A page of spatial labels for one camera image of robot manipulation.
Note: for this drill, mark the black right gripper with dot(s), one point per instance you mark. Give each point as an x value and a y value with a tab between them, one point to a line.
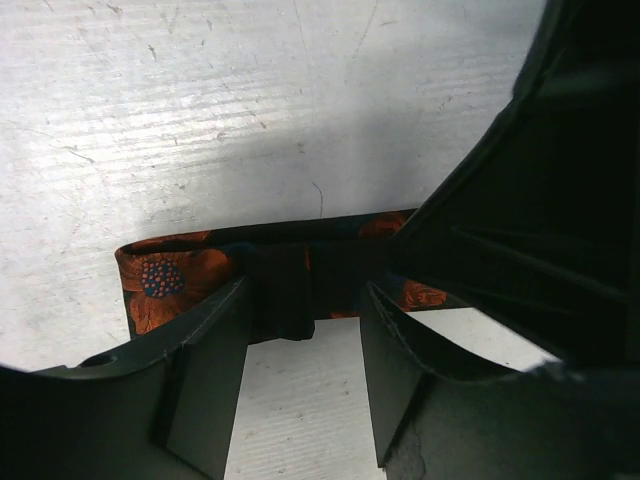
538	227

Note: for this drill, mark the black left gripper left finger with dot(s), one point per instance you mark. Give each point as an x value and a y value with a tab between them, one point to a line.
161	406

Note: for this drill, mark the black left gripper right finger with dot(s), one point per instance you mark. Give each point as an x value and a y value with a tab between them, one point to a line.
439	411

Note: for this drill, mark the dark floral orange tie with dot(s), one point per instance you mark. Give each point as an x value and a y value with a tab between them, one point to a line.
301	272

